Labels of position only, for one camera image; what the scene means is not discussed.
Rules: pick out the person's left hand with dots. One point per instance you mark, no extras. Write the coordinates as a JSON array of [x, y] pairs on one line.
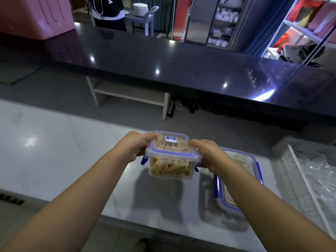
[[131, 146]]

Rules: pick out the person's right hand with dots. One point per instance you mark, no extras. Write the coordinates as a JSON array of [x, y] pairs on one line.
[[210, 157]]

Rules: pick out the pile of pale food cubes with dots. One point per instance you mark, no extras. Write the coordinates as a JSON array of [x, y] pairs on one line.
[[240, 160]]

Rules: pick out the clear blue-clipped plastic container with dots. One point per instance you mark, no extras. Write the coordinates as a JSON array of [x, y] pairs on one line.
[[170, 173], [216, 191]]

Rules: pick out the bag of yellow strip snacks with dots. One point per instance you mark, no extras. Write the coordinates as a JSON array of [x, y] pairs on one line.
[[320, 170]]

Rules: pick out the person's left forearm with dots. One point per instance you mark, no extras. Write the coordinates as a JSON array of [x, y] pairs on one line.
[[65, 207]]

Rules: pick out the person's right forearm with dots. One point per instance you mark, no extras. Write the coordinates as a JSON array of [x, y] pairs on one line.
[[275, 212]]

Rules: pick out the black cylindrical canister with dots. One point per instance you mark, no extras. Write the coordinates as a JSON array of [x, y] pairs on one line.
[[171, 110]]

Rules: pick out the small white box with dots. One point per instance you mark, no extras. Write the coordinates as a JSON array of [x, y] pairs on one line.
[[179, 105]]

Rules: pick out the white perforated plastic basket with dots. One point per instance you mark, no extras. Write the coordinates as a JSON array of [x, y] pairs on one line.
[[288, 167]]

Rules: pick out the black top bar counter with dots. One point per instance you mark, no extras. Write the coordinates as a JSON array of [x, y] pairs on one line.
[[157, 60]]

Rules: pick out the white perforated shoe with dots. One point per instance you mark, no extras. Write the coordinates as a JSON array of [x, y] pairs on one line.
[[141, 245]]

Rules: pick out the pale plastic serving cart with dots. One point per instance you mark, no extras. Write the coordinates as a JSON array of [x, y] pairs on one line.
[[147, 19]]

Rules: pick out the white small appliance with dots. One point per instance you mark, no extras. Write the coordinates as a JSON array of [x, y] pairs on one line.
[[291, 52]]

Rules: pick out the white flat mop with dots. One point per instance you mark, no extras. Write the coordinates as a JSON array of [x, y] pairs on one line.
[[187, 23]]

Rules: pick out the red bucket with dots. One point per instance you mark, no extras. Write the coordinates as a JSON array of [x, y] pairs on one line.
[[281, 40]]

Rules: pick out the stainless steel dish cabinet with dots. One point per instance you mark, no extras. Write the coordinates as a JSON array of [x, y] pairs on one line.
[[199, 20]]

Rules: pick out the teal skirted table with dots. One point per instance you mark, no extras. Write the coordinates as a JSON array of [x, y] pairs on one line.
[[160, 13]]

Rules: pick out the group of white dishes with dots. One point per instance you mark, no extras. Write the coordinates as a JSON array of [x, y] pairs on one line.
[[224, 20]]

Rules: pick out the stack of white plates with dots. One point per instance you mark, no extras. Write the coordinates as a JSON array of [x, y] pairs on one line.
[[141, 9]]

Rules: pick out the red standing banner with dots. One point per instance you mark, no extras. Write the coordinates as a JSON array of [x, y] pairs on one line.
[[181, 18]]

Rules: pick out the blue curtain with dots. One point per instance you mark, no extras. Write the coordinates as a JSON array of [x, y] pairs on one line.
[[265, 26]]

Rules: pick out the black small appliance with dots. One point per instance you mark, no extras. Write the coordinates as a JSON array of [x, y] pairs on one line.
[[312, 53]]

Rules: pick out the white metal shelf rack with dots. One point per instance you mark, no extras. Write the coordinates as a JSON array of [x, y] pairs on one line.
[[299, 28]]

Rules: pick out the pink plastic bin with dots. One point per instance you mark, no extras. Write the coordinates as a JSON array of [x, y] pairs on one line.
[[31, 15]]

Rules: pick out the red gift box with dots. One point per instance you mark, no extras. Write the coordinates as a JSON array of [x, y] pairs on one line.
[[292, 9]]

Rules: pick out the narrow pink gift bag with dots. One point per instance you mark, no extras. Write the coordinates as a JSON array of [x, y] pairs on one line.
[[324, 18]]

